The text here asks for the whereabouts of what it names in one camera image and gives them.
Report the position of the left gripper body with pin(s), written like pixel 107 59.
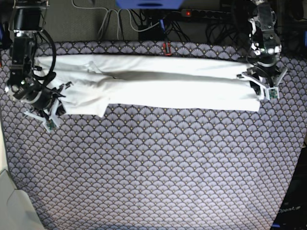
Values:
pixel 264 76

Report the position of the black power strip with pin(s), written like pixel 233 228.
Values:
pixel 205 14

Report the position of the white printed T-shirt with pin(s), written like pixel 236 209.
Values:
pixel 157 81

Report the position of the red table clamp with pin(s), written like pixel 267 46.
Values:
pixel 167 49

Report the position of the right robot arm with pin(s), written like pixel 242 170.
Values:
pixel 27 24

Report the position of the black OpenArm box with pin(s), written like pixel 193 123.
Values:
pixel 292 214

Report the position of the grey fan-pattern tablecloth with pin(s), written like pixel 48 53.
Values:
pixel 157 168

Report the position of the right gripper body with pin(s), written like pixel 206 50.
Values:
pixel 46 103

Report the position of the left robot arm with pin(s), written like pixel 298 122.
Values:
pixel 257 19

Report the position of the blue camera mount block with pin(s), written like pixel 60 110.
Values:
pixel 149 4

